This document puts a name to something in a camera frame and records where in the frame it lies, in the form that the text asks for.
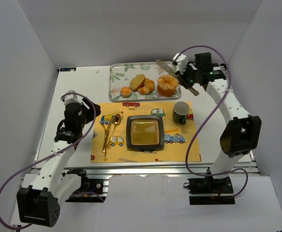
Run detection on metal tongs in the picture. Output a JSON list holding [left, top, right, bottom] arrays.
[[155, 59, 199, 96]]

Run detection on sliced bread piece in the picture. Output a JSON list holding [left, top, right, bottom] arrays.
[[129, 74, 145, 91]]

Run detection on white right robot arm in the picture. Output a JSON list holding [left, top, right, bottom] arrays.
[[173, 53, 262, 179]]

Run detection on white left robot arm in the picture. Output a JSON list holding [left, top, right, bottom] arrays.
[[16, 99, 101, 227]]

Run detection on sugar topped round bread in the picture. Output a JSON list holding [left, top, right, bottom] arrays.
[[157, 74, 179, 97]]

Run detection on gold fork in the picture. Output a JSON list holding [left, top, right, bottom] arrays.
[[102, 124, 110, 156]]

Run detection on gold knife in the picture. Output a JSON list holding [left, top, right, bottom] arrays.
[[102, 116, 115, 156]]

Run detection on green mug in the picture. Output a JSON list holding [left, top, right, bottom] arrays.
[[172, 101, 190, 125]]

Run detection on gold spoon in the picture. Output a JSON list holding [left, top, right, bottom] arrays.
[[107, 114, 122, 148]]

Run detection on yellow vehicle print placemat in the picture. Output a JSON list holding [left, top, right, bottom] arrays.
[[91, 101, 197, 163]]

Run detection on small round bun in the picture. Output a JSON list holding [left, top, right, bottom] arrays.
[[120, 87, 132, 98]]

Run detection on floral serving tray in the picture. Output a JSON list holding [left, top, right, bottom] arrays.
[[108, 62, 182, 102]]

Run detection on black square plate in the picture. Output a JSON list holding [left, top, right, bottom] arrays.
[[126, 115, 164, 153]]

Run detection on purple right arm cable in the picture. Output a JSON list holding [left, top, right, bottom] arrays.
[[183, 45, 248, 199]]

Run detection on twisted ring bread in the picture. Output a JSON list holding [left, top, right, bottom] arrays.
[[138, 78, 155, 95]]

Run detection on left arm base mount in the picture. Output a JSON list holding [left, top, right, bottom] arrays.
[[61, 168, 106, 203]]

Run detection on aluminium frame rail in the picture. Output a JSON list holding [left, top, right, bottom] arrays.
[[64, 153, 260, 178]]

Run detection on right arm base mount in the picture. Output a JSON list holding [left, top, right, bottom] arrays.
[[183, 177, 235, 205]]

